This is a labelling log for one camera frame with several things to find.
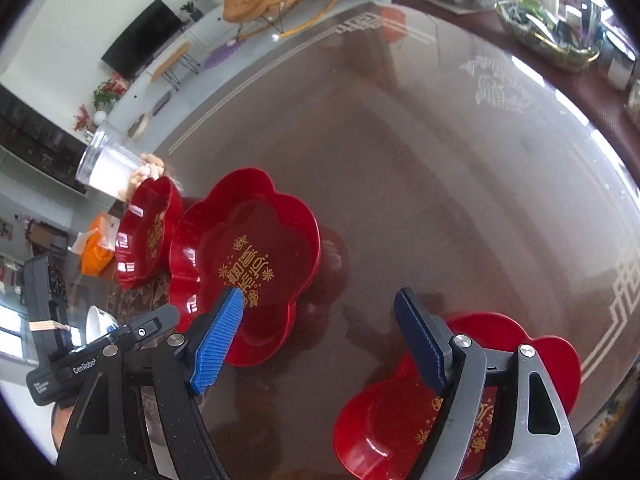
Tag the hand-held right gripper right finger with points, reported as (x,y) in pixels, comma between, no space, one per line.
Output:
(420,340)

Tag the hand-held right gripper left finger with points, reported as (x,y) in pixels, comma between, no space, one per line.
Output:
(220,340)

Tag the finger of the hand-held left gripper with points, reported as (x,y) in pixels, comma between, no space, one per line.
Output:
(150,324)

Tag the white bowl with blue pattern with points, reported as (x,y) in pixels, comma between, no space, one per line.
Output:
(96,322)

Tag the small red flower-shaped plate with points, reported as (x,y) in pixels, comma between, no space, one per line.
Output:
(145,240)

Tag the large red flower-shaped plate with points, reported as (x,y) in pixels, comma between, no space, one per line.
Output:
(270,240)

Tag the orange tissue pack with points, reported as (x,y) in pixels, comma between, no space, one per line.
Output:
(95,257)

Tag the clear plastic jar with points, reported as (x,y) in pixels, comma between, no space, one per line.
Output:
(107,165)

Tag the pile of finger biscuits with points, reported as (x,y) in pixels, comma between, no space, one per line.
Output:
(150,165)

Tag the dark display cabinet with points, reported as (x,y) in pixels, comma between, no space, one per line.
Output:
(35,145)

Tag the red flower bouquet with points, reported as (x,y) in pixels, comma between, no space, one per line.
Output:
(82,120)

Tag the white round vase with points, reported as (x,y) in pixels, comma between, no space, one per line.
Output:
(100,117)

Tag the beige oval pet bed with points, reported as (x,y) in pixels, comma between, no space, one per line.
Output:
(137,124)

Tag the leafy green potted plant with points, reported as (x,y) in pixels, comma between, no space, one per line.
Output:
(105,94)

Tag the grey floor scale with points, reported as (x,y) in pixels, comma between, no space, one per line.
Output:
(160,105)

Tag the white television cabinet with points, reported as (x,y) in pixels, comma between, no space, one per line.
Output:
(134,95)

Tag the red box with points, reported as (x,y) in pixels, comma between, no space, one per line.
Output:
(120,84)

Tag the wooden bench with metal legs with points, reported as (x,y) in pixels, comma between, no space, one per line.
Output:
(172,60)

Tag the purple round mat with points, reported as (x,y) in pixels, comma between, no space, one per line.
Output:
(220,54)

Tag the black television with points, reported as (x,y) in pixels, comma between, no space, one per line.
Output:
(142,37)

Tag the small green potted plant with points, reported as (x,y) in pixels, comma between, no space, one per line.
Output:
(190,10)

